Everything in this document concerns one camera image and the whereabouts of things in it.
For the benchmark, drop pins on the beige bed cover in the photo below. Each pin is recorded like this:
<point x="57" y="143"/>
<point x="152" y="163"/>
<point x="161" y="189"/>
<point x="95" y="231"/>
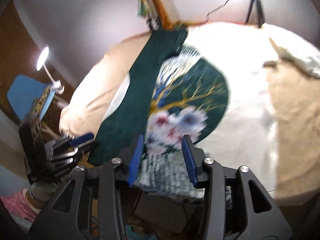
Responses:
<point x="100" y="77"/>

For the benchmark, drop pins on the black tripod stand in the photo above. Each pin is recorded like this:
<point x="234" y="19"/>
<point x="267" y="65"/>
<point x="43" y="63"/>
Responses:
<point x="256" y="5"/>

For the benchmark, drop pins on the pink patterned cloth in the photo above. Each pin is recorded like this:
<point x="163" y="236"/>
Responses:
<point x="17" y="210"/>

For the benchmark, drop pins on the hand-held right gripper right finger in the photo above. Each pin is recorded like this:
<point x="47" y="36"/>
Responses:
<point x="189" y="160"/>

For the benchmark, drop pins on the white bed sheet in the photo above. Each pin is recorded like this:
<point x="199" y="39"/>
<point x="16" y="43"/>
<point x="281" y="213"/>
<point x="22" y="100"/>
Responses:
<point x="247" y="92"/>

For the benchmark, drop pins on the blue chair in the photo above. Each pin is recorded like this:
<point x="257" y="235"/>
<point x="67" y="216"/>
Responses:
<point x="23" y="92"/>

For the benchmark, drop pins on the green printed garment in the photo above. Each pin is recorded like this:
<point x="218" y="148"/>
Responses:
<point x="140" y="85"/>

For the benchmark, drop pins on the wooden framed wall hanging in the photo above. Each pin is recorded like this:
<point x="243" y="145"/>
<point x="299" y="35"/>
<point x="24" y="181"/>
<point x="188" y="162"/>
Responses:
<point x="156" y="2"/>

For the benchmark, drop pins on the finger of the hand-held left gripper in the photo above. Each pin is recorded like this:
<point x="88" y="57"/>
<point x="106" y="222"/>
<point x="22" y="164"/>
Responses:
<point x="83" y="138"/>
<point x="71" y="160"/>

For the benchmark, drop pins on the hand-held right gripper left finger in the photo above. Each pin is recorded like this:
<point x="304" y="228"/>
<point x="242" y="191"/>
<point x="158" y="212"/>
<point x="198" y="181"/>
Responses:
<point x="136" y="158"/>

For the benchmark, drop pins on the white desk lamp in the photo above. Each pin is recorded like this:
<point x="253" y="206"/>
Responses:
<point x="43" y="57"/>

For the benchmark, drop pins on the beige blanket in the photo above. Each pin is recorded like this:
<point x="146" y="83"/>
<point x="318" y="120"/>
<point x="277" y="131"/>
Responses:
<point x="297" y="120"/>

